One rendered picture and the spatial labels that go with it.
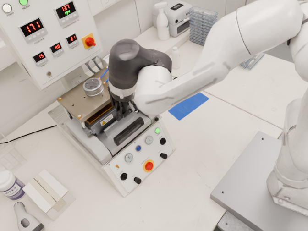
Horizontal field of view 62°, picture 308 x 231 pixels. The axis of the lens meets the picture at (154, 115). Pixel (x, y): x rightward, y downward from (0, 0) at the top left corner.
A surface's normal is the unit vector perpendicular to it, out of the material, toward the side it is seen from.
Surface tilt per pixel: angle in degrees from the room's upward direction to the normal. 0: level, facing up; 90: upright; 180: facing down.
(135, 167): 65
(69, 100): 0
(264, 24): 60
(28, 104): 90
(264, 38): 82
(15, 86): 90
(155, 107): 90
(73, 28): 90
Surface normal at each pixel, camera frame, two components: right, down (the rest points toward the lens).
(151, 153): 0.57, 0.17
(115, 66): -0.53, 0.62
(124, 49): 0.01, -0.50
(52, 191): -0.15, -0.65
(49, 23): 0.70, 0.48
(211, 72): -0.08, 0.62
